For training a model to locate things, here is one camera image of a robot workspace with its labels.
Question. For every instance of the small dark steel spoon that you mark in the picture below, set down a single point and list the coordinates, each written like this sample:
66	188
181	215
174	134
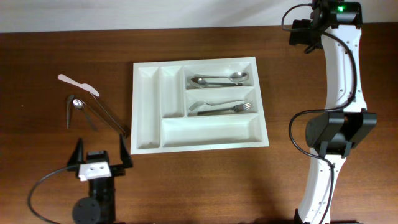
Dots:
68	110

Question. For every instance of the white plastic knife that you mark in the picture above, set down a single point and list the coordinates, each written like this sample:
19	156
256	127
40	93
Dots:
83	86

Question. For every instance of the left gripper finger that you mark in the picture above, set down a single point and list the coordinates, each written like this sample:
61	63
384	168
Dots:
77	156
125	157

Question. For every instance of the large steel fork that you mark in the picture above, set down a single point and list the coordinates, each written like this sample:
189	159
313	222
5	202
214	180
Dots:
236	109

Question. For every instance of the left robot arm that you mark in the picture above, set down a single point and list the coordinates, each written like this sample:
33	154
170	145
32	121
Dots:
100	204

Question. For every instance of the steel spoon bowl down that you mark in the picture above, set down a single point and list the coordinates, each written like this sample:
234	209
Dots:
234	77

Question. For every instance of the white plastic cutlery tray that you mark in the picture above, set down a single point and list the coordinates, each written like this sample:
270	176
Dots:
162	94

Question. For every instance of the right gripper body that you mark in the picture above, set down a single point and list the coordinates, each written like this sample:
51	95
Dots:
301	30

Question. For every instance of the metal tongs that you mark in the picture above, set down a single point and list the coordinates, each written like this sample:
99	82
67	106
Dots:
106	117

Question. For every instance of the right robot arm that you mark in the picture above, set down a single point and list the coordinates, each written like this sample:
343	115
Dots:
338	128

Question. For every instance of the large steel spoon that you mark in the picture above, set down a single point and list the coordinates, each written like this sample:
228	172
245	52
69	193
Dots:
202	83

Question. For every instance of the small steel teaspoon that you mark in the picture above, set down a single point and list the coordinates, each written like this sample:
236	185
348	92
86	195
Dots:
79	104

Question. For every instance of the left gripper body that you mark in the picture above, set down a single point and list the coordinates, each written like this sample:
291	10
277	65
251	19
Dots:
108	182

